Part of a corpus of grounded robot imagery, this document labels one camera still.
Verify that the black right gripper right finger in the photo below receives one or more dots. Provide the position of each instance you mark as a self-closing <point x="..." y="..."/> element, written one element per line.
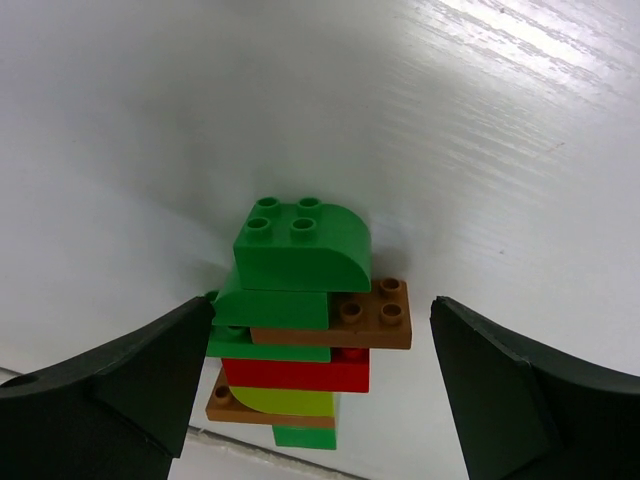
<point x="524" y="410"/>

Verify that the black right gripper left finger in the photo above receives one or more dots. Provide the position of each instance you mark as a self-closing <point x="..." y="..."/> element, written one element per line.
<point x="118" y="411"/>

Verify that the green red brown lego stack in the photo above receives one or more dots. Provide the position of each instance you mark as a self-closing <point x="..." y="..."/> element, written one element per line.
<point x="297" y="320"/>

